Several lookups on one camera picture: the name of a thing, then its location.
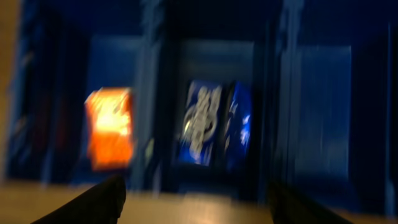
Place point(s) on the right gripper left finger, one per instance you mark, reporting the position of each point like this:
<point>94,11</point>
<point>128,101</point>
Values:
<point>96,205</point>

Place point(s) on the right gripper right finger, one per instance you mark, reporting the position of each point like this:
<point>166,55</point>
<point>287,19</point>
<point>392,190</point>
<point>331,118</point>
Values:
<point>292,208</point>

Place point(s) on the orange candy box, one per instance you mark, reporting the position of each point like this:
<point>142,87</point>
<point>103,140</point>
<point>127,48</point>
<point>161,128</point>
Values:
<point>110,130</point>

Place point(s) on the blue candy pack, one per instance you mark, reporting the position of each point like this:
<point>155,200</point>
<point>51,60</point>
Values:
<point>200,124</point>
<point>239,124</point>

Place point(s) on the blue tray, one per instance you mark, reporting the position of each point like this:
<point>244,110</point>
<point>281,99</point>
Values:
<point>323,109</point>

